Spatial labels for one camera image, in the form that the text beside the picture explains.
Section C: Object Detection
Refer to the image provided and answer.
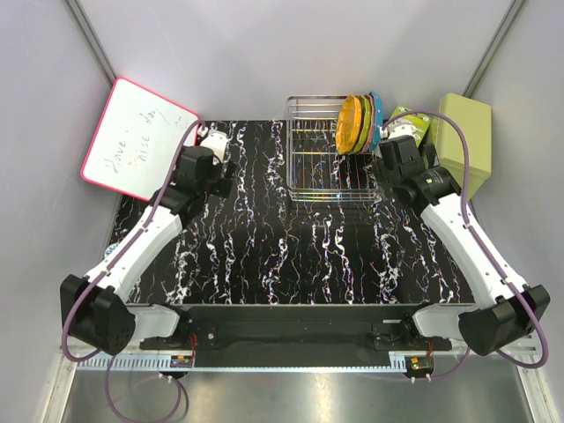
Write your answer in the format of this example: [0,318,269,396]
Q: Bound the pink framed whiteboard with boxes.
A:
[80,78,198,200]

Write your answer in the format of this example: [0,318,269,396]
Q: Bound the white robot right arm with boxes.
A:
[377,135,550,356]

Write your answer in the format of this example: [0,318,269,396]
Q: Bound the metal wire dish rack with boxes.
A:
[286,95,383,203]

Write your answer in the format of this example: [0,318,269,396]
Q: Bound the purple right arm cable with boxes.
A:
[381,109,549,383]

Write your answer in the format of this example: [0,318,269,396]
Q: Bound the blue white round container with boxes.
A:
[104,242,120,260]

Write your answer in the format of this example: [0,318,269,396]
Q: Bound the blue polka dot plate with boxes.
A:
[369,91,383,152]

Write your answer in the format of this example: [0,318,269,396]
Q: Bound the green polka dot plate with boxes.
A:
[352,95,372,153]

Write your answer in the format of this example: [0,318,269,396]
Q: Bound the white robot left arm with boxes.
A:
[60,132,236,355]

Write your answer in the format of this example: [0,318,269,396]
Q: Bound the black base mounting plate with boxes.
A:
[140,305,465,372]

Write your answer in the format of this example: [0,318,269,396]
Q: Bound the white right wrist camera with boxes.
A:
[382,122,417,141]

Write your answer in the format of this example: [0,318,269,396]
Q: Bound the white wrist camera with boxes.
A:
[382,122,417,141]
[197,127,228,162]

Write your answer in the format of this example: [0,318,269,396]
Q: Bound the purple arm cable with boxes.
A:
[381,109,549,383]
[61,119,208,423]

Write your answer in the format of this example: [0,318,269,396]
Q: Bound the pale green bin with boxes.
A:
[430,93,493,199]

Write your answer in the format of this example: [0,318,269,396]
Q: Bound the pink polka dot plate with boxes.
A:
[361,92,377,153]

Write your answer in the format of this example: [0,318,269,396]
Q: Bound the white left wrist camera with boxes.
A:
[197,127,228,162]

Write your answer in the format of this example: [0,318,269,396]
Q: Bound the orange polka dot plate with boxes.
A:
[335,95,362,155]

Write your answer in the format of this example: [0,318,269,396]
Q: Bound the green printed cardboard box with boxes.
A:
[388,105,430,147]

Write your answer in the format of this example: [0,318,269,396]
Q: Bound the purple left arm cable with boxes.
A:
[61,119,208,423]

